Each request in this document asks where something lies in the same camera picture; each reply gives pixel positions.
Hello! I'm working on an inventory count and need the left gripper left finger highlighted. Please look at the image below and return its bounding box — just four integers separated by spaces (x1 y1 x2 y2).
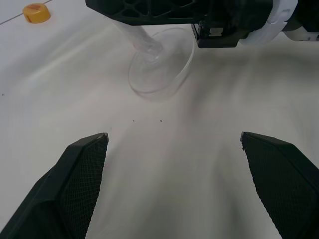
0 132 110 239

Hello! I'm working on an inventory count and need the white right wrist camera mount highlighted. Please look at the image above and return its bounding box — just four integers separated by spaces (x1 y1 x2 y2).
238 0 298 46

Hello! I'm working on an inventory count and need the yellow bottle cap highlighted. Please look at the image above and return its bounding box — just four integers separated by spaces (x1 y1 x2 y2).
22 2 52 25

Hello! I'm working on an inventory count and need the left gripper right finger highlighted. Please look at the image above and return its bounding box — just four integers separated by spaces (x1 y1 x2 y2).
240 131 319 239

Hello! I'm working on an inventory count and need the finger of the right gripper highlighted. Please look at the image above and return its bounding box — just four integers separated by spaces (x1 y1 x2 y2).
85 0 208 27

